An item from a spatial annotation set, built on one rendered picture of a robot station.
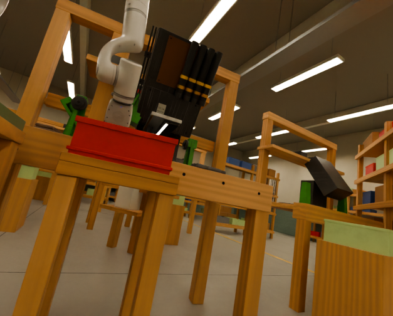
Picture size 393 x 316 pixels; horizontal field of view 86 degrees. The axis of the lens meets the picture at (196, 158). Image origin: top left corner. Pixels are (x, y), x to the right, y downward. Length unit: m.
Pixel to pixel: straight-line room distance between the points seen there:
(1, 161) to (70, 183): 0.24
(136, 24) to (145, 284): 0.91
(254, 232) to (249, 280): 0.24
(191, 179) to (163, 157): 0.38
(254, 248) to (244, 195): 0.29
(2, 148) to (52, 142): 0.22
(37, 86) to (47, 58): 0.20
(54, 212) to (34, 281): 0.17
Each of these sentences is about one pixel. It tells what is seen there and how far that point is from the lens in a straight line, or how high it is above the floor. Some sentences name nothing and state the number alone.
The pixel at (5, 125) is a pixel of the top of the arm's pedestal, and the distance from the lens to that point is 0.75.
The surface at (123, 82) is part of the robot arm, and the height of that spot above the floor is 1.12.
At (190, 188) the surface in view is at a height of 0.79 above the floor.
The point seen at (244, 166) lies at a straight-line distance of 6.90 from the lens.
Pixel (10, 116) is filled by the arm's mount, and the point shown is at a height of 0.87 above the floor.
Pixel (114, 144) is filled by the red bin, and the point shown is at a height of 0.86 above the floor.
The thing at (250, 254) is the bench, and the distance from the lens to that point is 1.25.
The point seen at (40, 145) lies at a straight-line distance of 1.02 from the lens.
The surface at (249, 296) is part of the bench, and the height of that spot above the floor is 0.32.
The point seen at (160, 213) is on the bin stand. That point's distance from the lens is 0.68.
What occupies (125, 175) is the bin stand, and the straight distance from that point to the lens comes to 0.66.
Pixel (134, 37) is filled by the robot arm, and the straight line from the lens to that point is 0.97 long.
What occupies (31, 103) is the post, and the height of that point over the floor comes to 1.14.
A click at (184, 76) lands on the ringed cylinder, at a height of 1.37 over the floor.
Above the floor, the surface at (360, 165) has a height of 1.91.
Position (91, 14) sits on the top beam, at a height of 1.91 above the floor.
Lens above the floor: 0.74
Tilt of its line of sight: 11 degrees up
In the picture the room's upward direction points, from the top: 11 degrees clockwise
